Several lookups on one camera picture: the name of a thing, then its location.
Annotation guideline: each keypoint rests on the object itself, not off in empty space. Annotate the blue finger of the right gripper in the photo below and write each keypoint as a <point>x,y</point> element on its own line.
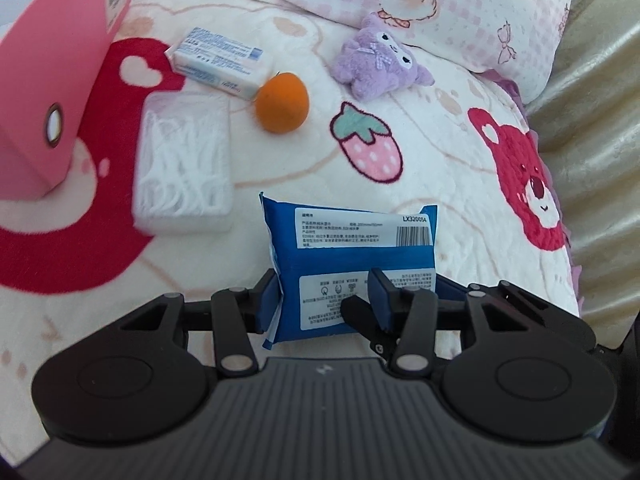
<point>375,322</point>

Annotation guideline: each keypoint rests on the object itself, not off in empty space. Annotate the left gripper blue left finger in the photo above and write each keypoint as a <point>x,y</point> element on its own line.
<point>237,312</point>

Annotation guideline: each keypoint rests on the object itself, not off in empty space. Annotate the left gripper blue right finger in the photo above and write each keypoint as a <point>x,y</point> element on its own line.
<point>408,318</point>

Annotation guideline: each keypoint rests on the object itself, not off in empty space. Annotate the blue wet wipes pack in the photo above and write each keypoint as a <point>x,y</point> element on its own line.
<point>324,255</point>

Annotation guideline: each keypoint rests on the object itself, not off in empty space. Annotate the clear box of floss picks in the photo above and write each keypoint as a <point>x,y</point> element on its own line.
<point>182,176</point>

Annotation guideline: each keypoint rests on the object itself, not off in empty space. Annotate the orange makeup sponge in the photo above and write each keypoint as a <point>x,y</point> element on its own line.
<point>282,104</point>

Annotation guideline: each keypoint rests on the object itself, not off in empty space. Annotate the white cartoon bear blanket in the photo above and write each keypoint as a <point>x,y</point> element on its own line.
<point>73,261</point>

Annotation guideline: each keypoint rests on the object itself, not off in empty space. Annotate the white blue soap box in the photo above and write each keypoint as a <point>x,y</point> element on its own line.
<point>220,62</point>

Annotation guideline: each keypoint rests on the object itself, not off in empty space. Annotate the purple plush toy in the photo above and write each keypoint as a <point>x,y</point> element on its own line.
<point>373,63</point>

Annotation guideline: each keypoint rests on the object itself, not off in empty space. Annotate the pink cardboard box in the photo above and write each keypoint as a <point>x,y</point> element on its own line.
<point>51,52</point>

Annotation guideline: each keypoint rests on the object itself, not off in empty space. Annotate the pink checkered cartoon pillow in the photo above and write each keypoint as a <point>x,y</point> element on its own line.
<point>515,38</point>

